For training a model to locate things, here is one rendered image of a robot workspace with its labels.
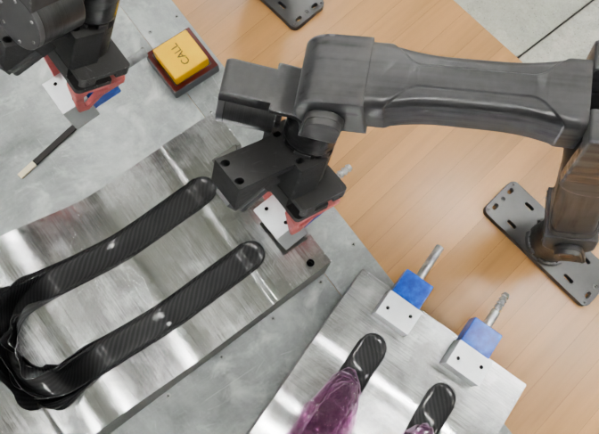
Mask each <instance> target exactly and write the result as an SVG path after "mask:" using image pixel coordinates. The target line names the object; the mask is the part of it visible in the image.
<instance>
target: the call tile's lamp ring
mask: <svg viewBox="0 0 599 434"><path fill-rule="evenodd" d="M185 30H187V32H188V33H189V34H190V36H191V37H192V38H193V40H194V41H195V42H196V44H197V45H198V46H199V47H200V49H201V50H202V51H203V52H204V53H205V54H206V56H207V57H208V59H209V61H210V62H211V64H210V65H209V66H208V67H206V68H205V69H203V70H201V71H199V72H198V73H196V74H195V75H193V76H192V77H190V78H188V79H187V80H186V81H184V82H183V83H181V84H180V85H178V86H175V84H174V83H173V82H172V80H171V79H170V78H169V76H168V75H167V74H166V72H165V71H164V70H163V68H162V67H161V66H160V65H159V64H158V62H157V61H156V60H155V58H154V57H153V56H152V55H153V49H152V50H151V51H150V52H148V58H149V59H150V60H151V62H152V63H153V65H154V66H155V67H156V69H157V70H158V71H159V73H160V74H161V75H162V76H163V77H164V78H165V80H166V81H167V82H168V84H169V85H170V87H171V88H172V89H173V91H174V92H177V91H178V90H180V89H181V88H183V87H184V86H186V85H188V84H190V83H191V82H193V81H194V80H195V79H196V78H198V77H200V76H202V75H203V74H205V73H206V72H208V71H209V70H211V69H213V68H215V67H216V66H217V63H216V62H215V61H214V59H213V58H212V57H211V55H210V54H209V53H208V51H207V50H206V49H205V47H204V46H203V45H202V44H201V42H200V41H199V40H198V38H197V37H196V36H195V35H194V33H193V32H192V31H191V30H190V29H189V28H187V29H185Z"/></svg>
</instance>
